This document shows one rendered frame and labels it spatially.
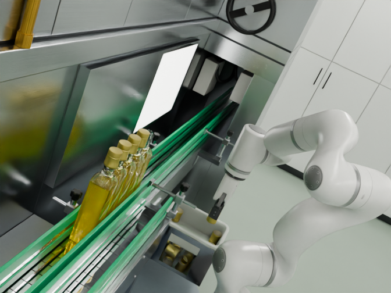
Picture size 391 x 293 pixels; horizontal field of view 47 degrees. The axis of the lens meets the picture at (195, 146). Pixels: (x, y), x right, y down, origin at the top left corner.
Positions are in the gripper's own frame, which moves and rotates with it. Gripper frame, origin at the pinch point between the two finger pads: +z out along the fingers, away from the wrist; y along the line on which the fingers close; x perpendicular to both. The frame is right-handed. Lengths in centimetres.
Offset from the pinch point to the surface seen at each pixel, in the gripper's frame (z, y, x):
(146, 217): 5.0, 15.8, -17.9
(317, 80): 3, -350, 25
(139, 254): 5.1, 33.1, -12.6
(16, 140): -24, 57, -43
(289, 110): 44, -350, 14
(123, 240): 5.1, 31.2, -18.5
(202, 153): 7, -53, -18
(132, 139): -22.8, 28.9, -27.3
